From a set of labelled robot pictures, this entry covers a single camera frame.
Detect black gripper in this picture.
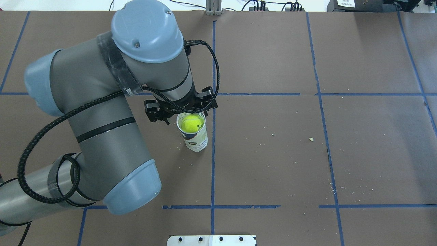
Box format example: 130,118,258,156
144,86,217,125

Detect yellow tennis ball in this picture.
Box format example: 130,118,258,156
181,114,203,133

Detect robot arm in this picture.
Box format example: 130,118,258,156
1,0,217,236

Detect clear tennis ball can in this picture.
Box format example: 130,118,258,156
176,112,209,152

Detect black computer box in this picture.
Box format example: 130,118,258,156
326,0,420,13

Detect aluminium frame post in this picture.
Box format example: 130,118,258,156
205,0,223,16

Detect white pedestal column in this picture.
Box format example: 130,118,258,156
167,235,257,246

